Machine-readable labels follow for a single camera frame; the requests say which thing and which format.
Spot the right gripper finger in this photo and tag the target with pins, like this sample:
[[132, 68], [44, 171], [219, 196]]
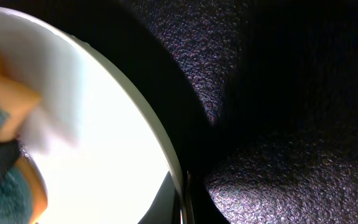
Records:
[[165, 207]]

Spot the green yellow sponge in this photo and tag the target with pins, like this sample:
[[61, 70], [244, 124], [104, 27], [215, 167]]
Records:
[[23, 196]]

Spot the light blue plate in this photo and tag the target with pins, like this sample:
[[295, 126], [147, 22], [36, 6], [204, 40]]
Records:
[[100, 147]]

